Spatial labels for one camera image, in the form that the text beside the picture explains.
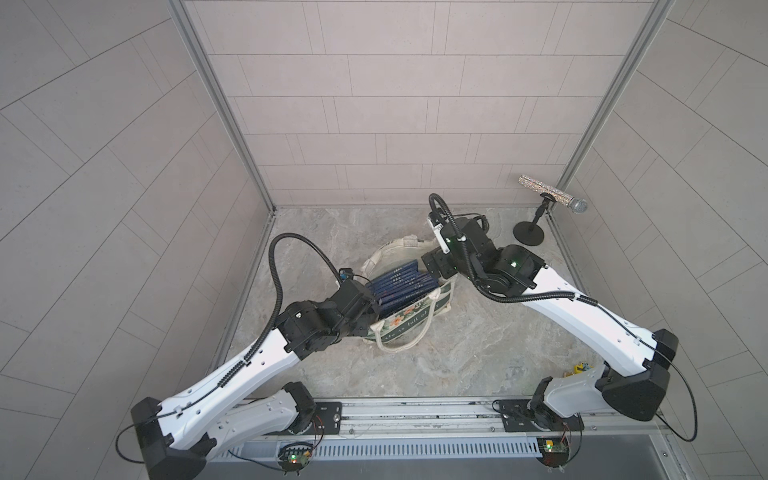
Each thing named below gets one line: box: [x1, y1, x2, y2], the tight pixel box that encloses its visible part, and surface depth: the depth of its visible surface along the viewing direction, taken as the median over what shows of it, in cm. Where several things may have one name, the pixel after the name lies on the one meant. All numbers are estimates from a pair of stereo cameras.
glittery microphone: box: [518, 174, 589, 214], surface depth 93 cm
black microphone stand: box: [513, 192, 557, 246], surface depth 109 cm
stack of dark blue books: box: [366, 260, 440, 316], surface depth 82 cm
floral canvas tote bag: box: [361, 236, 455, 353], surface depth 79 cm
